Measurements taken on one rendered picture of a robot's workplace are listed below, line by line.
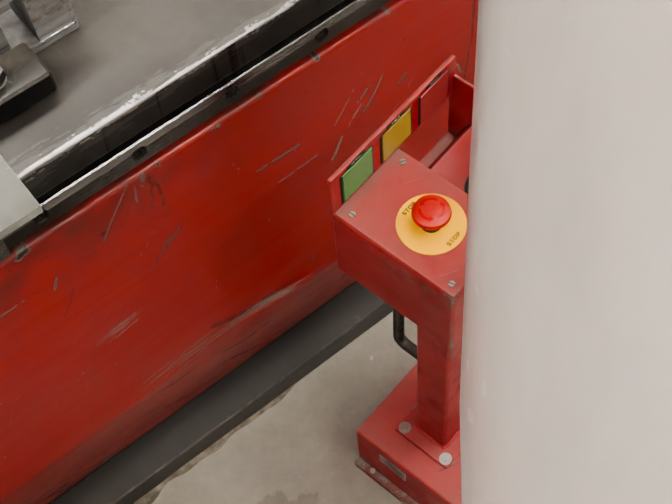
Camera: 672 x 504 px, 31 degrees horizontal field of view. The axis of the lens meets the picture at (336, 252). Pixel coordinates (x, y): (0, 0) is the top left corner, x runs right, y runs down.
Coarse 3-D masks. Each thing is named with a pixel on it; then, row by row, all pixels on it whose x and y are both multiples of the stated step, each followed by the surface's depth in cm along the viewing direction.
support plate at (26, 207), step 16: (0, 160) 102; (0, 176) 101; (16, 176) 101; (0, 192) 101; (16, 192) 101; (0, 208) 100; (16, 208) 100; (32, 208) 100; (0, 224) 99; (16, 224) 99
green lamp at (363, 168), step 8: (368, 152) 121; (360, 160) 120; (368, 160) 122; (352, 168) 120; (360, 168) 122; (368, 168) 123; (344, 176) 120; (352, 176) 121; (360, 176) 123; (368, 176) 124; (344, 184) 121; (352, 184) 122; (360, 184) 124; (344, 192) 122; (352, 192) 123; (344, 200) 123
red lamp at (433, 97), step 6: (444, 78) 126; (438, 84) 125; (444, 84) 126; (432, 90) 125; (438, 90) 126; (444, 90) 127; (426, 96) 124; (432, 96) 126; (438, 96) 127; (444, 96) 128; (426, 102) 125; (432, 102) 127; (438, 102) 128; (426, 108) 126; (432, 108) 128; (426, 114) 127
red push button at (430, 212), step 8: (424, 200) 120; (432, 200) 120; (440, 200) 120; (416, 208) 120; (424, 208) 120; (432, 208) 120; (440, 208) 120; (448, 208) 120; (416, 216) 120; (424, 216) 119; (432, 216) 119; (440, 216) 119; (448, 216) 120; (424, 224) 119; (432, 224) 119; (440, 224) 119; (432, 232) 122
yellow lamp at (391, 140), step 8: (408, 112) 123; (400, 120) 123; (408, 120) 124; (392, 128) 122; (400, 128) 124; (408, 128) 125; (384, 136) 122; (392, 136) 123; (400, 136) 125; (384, 144) 123; (392, 144) 125; (400, 144) 126; (384, 152) 124; (392, 152) 126; (384, 160) 125
